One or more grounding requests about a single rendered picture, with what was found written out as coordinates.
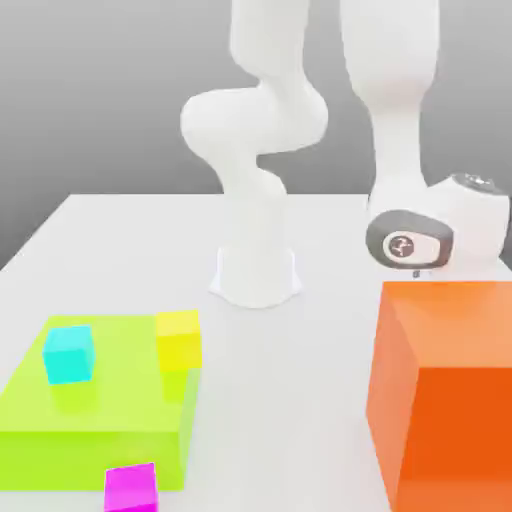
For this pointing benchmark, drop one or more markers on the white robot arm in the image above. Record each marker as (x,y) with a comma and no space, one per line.
(256,120)

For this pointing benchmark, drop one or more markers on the small yellow cube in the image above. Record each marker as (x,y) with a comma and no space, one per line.
(178,340)

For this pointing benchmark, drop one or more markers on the small cyan cube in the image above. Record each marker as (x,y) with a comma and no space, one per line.
(68,356)

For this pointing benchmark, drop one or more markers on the small magenta cube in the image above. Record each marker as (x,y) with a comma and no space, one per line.
(130,488)

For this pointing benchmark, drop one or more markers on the large lime green box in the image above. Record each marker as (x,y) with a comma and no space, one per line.
(116,408)

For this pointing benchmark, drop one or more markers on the large orange box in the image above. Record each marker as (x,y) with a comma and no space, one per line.
(452,400)

